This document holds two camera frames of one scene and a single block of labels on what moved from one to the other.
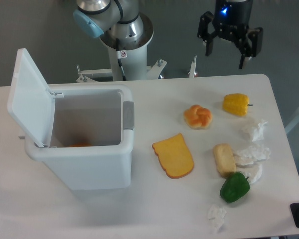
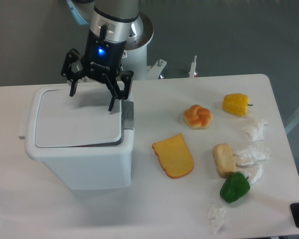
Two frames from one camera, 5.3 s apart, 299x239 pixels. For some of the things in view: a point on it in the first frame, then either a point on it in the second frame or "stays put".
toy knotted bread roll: x=198 y=117 stays put
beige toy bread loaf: x=224 y=159 stays put
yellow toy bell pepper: x=236 y=103 stays put
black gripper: x=232 y=18 → x=100 y=57
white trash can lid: x=31 y=102 → x=84 y=119
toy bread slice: x=173 y=156 stays put
